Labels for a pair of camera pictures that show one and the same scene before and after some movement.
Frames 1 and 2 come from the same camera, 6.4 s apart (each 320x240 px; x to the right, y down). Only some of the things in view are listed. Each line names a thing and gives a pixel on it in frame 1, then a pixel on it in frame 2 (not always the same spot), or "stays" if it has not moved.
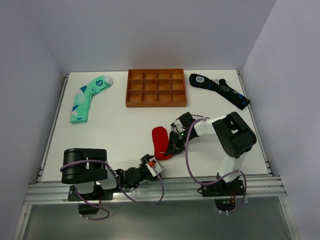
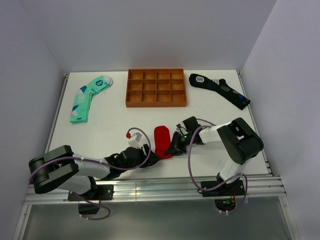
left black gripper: x=145 y=159 -> x=153 y=160
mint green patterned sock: x=80 y=104 stays
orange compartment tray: x=159 y=87 stays
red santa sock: x=161 y=143 stays
